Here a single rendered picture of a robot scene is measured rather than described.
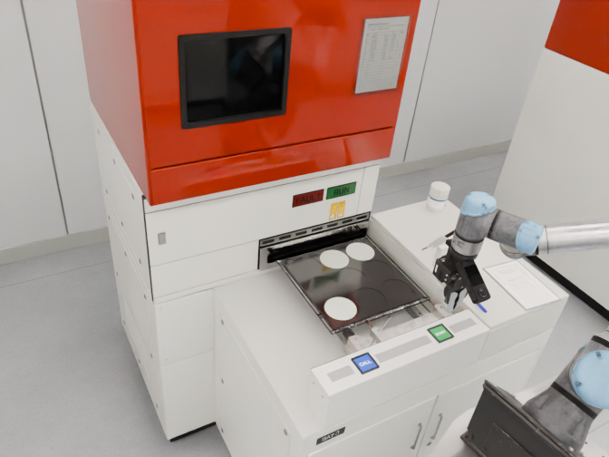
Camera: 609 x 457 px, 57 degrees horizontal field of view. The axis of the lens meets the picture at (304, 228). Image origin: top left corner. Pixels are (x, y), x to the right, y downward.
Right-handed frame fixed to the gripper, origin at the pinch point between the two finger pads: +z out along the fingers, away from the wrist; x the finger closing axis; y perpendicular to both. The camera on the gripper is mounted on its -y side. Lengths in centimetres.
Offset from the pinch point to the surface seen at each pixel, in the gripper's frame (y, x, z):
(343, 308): 26.0, 16.7, 16.0
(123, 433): 75, 80, 106
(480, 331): -3.3, -11.3, 10.1
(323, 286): 37.4, 16.7, 16.0
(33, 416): 99, 111, 106
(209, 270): 59, 47, 16
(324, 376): 1.8, 38.3, 10.0
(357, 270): 39.5, 2.3, 16.1
